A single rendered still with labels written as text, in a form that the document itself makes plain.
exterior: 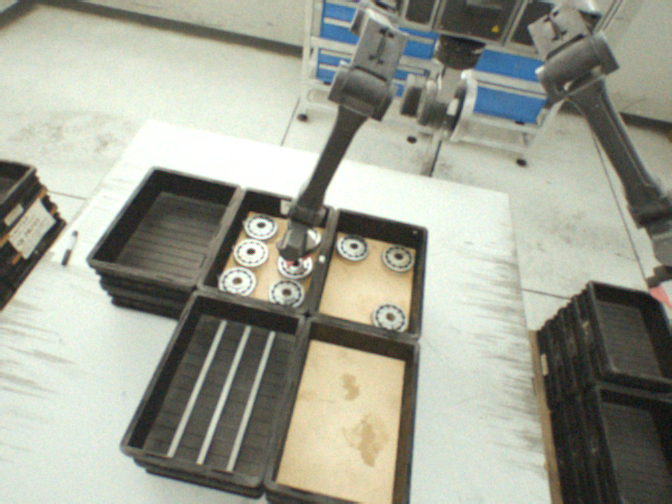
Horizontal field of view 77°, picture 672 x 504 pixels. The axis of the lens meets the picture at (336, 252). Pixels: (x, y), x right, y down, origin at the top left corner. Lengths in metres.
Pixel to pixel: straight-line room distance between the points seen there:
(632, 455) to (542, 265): 1.22
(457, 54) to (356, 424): 1.03
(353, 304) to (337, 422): 0.34
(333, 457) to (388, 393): 0.21
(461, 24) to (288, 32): 2.79
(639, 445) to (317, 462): 1.32
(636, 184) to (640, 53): 3.25
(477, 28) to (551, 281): 1.79
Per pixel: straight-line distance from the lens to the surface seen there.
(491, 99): 3.14
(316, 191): 0.97
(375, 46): 0.79
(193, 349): 1.18
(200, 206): 1.47
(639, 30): 4.15
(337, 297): 1.25
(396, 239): 1.39
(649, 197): 1.06
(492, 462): 1.34
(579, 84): 0.89
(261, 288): 1.25
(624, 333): 2.10
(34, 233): 2.20
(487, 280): 1.62
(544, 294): 2.70
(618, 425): 2.02
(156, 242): 1.39
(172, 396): 1.15
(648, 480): 2.01
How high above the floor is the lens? 1.89
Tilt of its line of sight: 52 degrees down
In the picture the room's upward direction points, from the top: 12 degrees clockwise
